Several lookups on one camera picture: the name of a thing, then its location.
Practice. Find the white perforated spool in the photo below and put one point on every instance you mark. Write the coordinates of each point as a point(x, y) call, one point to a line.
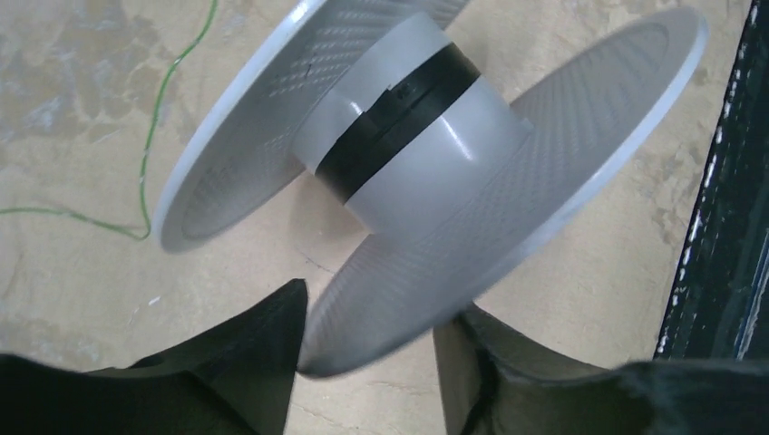
point(455, 185)

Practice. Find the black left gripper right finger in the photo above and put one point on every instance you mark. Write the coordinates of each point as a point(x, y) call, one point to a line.
point(495, 380)

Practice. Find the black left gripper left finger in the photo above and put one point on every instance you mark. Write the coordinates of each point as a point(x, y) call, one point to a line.
point(235, 378)

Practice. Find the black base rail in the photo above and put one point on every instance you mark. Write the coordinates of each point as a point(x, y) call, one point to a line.
point(718, 303)

